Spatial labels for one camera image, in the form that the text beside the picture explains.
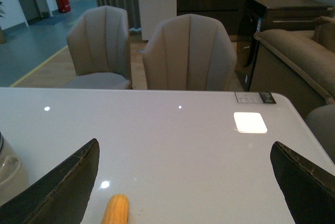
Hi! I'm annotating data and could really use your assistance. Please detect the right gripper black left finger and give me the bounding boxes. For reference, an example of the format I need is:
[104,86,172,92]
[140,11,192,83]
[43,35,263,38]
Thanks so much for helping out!
[1,139,99,223]

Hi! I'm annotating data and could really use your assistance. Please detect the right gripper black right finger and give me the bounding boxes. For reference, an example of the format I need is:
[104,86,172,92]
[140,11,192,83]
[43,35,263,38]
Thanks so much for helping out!
[270,141,334,223]

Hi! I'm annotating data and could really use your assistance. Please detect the yellow corn cob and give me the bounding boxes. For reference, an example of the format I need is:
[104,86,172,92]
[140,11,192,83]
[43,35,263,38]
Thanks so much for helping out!
[101,194,129,224]

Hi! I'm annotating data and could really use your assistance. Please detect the beige electric cooking pot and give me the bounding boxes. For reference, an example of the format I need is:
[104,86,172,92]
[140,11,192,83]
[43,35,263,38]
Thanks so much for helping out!
[1,133,28,206]

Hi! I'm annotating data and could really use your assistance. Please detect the grey chair at table side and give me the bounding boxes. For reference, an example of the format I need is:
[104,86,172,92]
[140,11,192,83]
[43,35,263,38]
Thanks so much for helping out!
[305,104,335,163]

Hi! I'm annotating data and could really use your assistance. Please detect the table corner label sticker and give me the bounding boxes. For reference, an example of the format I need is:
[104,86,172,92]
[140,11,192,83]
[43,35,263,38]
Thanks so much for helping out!
[234,92,276,104]

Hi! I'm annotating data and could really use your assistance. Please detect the beige sofa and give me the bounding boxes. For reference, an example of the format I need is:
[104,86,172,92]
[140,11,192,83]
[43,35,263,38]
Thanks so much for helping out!
[249,16,334,117]

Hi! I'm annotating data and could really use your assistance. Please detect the left beige upholstered chair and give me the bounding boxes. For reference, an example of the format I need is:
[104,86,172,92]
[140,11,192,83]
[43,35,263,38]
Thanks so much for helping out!
[65,6,132,89]

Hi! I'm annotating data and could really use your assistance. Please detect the beige upholstered chair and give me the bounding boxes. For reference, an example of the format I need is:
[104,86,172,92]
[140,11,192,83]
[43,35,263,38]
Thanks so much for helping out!
[65,6,132,89]
[142,14,237,91]

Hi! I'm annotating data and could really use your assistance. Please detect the right beige upholstered chair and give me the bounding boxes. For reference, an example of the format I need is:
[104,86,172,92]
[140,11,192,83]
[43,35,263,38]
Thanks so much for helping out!
[142,14,237,91]

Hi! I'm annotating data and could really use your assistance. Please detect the black appliance cabinet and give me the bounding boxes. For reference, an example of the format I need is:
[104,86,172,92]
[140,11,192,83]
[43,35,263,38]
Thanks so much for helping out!
[236,0,333,91]

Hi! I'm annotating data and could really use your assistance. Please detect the red bin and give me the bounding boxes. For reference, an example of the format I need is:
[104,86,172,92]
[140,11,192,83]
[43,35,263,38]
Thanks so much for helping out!
[56,0,71,13]

